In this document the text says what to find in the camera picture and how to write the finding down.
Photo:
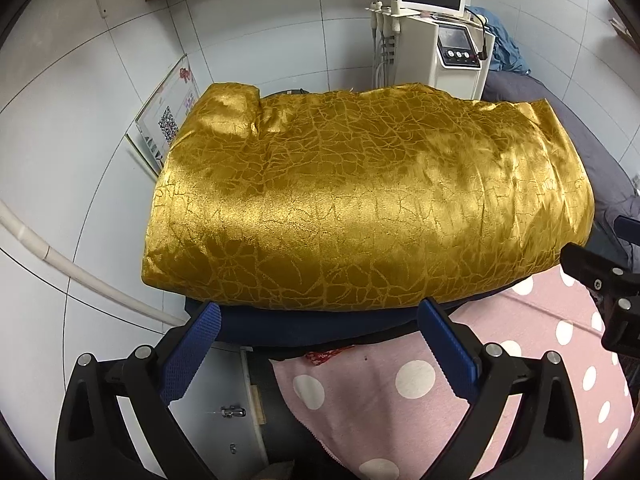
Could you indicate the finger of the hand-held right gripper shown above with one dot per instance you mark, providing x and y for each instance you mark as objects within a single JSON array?
[
  {"x": 625, "y": 290},
  {"x": 629, "y": 228}
]

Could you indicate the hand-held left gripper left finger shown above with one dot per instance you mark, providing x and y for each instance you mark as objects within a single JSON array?
[{"x": 192, "y": 347}]

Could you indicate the white wall pipe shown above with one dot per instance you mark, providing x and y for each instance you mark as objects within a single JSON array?
[{"x": 50, "y": 255}]

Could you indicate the blue folded clothes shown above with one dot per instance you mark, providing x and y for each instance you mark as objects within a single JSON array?
[{"x": 300, "y": 325}]

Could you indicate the blue crumpled cloth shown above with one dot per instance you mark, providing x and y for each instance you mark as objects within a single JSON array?
[{"x": 507, "y": 45}]

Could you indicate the clear acrylic sign holder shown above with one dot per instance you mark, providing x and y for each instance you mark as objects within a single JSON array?
[{"x": 170, "y": 105}]

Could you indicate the white cabinet with latch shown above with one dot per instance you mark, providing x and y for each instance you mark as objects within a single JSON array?
[{"x": 235, "y": 435}]

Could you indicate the red patterned cloth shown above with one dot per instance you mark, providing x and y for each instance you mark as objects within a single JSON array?
[{"x": 322, "y": 357}]

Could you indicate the white beauty machine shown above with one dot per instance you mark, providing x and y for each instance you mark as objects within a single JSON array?
[{"x": 425, "y": 50}]

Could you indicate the gold patterned satin jacket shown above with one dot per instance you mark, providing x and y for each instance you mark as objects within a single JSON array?
[{"x": 350, "y": 200}]

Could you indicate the grey duvet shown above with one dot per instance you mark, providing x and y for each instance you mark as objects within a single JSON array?
[{"x": 590, "y": 135}]

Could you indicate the pink polka dot blanket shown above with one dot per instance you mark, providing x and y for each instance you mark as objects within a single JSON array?
[{"x": 375, "y": 410}]

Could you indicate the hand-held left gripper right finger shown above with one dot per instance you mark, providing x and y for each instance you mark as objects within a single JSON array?
[{"x": 450, "y": 347}]

